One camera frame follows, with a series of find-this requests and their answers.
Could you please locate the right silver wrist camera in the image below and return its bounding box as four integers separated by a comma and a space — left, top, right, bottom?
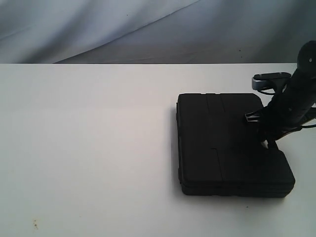
251, 72, 291, 92

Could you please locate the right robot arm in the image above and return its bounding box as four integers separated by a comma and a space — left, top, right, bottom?
245, 40, 316, 144

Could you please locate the grey backdrop cloth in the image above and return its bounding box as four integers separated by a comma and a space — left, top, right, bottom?
0, 0, 316, 64

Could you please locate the black plastic tool case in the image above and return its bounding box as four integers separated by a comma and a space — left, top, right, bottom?
176, 93, 295, 198

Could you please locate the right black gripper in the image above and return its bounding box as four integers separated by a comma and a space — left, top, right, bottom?
245, 71, 316, 149

